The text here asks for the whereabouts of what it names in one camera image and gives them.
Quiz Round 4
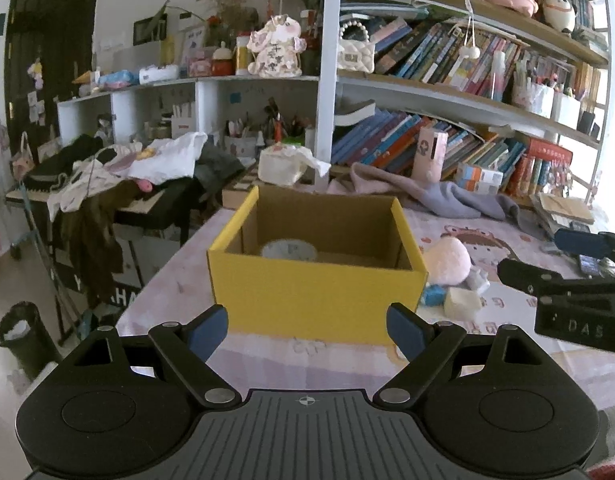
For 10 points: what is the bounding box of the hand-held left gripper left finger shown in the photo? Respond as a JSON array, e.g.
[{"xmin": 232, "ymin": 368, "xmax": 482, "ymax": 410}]
[{"xmin": 62, "ymin": 304, "xmax": 239, "ymax": 408}]

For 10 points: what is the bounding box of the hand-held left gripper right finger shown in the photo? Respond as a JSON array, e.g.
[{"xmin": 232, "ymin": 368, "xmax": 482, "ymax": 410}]
[{"xmin": 375, "ymin": 303, "xmax": 557, "ymax": 407}]

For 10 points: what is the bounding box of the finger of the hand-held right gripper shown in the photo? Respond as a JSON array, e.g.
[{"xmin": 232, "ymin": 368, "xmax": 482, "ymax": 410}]
[
  {"xmin": 497, "ymin": 258, "xmax": 615, "ymax": 298},
  {"xmin": 554, "ymin": 227, "xmax": 615, "ymax": 263}
]

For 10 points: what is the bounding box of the small white staple box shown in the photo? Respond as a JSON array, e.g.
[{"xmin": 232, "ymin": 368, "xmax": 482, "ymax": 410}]
[{"xmin": 445, "ymin": 287, "xmax": 484, "ymax": 320}]

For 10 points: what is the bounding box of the pink plush toy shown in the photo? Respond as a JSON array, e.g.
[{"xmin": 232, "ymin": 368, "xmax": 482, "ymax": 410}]
[{"xmin": 425, "ymin": 236, "xmax": 491, "ymax": 292}]

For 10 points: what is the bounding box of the yellow cardboard box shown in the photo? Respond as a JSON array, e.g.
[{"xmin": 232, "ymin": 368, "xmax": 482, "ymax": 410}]
[{"xmin": 206, "ymin": 185, "xmax": 429, "ymax": 347}]

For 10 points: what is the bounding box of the stack of notebooks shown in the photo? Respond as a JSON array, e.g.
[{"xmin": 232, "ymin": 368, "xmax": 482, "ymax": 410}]
[{"xmin": 531, "ymin": 192, "xmax": 597, "ymax": 233}]

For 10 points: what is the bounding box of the small blue object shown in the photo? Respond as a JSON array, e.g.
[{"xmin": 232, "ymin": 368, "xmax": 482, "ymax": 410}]
[{"xmin": 421, "ymin": 284, "xmax": 447, "ymax": 307}]

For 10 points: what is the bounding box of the pink printed tablecloth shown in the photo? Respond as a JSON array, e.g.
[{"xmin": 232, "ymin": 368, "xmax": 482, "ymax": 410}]
[{"xmin": 115, "ymin": 200, "xmax": 615, "ymax": 411}]

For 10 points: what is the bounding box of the row of red books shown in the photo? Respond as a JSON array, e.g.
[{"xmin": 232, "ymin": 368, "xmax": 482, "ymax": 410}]
[{"xmin": 507, "ymin": 137, "xmax": 573, "ymax": 197}]

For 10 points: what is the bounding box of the stack of small boxes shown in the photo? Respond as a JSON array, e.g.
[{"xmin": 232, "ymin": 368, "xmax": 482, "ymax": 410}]
[{"xmin": 456, "ymin": 162, "xmax": 504, "ymax": 196}]

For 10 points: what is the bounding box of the pink grey fleece cloth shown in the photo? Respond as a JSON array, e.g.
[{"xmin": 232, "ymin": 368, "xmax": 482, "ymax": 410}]
[{"xmin": 327, "ymin": 162, "xmax": 522, "ymax": 221}]

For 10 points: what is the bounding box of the white pen holder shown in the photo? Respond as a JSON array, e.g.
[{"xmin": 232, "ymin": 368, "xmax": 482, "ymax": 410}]
[
  {"xmin": 512, "ymin": 80, "xmax": 555, "ymax": 120},
  {"xmin": 555, "ymin": 91, "xmax": 583, "ymax": 130}
]

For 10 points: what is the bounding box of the wooden chessboard box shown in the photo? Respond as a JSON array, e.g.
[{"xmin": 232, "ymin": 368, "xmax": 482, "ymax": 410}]
[{"xmin": 222, "ymin": 167, "xmax": 262, "ymax": 210}]

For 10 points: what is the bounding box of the tall pink carton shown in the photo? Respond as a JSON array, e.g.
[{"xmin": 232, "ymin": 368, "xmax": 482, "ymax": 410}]
[{"xmin": 411, "ymin": 127, "xmax": 448, "ymax": 182}]

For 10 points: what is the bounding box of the pile of clothes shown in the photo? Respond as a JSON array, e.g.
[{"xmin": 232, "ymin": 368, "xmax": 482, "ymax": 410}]
[{"xmin": 25, "ymin": 132, "xmax": 246, "ymax": 306}]

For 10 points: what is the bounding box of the white tissue roll pack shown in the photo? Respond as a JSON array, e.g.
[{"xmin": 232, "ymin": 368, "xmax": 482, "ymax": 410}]
[{"xmin": 258, "ymin": 144, "xmax": 332, "ymax": 186}]

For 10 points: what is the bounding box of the black trash bin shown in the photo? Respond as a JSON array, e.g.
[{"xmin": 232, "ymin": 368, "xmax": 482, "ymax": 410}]
[{"xmin": 0, "ymin": 301, "xmax": 58, "ymax": 380}]

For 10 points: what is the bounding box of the row of blue books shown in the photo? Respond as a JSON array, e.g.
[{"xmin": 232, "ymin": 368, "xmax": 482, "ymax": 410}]
[{"xmin": 331, "ymin": 110, "xmax": 525, "ymax": 183}]

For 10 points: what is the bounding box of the cluster of pens and brushes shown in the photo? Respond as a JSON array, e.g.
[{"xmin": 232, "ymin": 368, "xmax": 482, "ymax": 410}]
[{"xmin": 262, "ymin": 97, "xmax": 315, "ymax": 145}]

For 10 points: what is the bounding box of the thick black white book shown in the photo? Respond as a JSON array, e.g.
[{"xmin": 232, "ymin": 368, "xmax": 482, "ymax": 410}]
[{"xmin": 335, "ymin": 100, "xmax": 377, "ymax": 127}]

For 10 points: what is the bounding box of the white cubby shelf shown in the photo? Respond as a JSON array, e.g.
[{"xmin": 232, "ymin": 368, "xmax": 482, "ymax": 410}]
[{"xmin": 58, "ymin": 76, "xmax": 321, "ymax": 161}]

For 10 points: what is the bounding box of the panda plush toy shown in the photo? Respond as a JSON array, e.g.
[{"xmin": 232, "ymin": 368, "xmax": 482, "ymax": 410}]
[{"xmin": 542, "ymin": 0, "xmax": 577, "ymax": 31}]

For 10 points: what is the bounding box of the row of dark books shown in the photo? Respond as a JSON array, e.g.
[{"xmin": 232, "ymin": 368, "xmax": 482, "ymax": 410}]
[{"xmin": 532, "ymin": 0, "xmax": 605, "ymax": 31}]

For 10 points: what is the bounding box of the row of colourful books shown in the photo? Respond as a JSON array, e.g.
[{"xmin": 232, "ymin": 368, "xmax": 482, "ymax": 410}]
[{"xmin": 375, "ymin": 17, "xmax": 531, "ymax": 98}]

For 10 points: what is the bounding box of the white quilted handbag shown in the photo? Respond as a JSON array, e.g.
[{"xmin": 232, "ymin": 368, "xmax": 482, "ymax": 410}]
[{"xmin": 336, "ymin": 22, "xmax": 376, "ymax": 72}]

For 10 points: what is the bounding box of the white bookshelf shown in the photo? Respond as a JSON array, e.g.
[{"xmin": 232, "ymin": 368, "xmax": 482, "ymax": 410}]
[{"xmin": 312, "ymin": 0, "xmax": 615, "ymax": 211}]

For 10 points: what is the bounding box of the white cat figurine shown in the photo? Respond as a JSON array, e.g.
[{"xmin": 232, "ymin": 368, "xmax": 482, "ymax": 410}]
[{"xmin": 248, "ymin": 16, "xmax": 306, "ymax": 79}]

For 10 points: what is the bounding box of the dried flower bouquet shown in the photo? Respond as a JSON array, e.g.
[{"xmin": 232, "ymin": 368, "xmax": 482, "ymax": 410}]
[{"xmin": 190, "ymin": 0, "xmax": 258, "ymax": 46}]

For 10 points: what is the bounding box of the dark door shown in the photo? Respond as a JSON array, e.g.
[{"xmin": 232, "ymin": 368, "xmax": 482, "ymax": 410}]
[{"xmin": 5, "ymin": 0, "xmax": 102, "ymax": 171}]

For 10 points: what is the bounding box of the black picture frame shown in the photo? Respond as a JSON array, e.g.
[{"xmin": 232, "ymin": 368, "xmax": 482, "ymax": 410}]
[{"xmin": 132, "ymin": 12, "xmax": 168, "ymax": 46}]

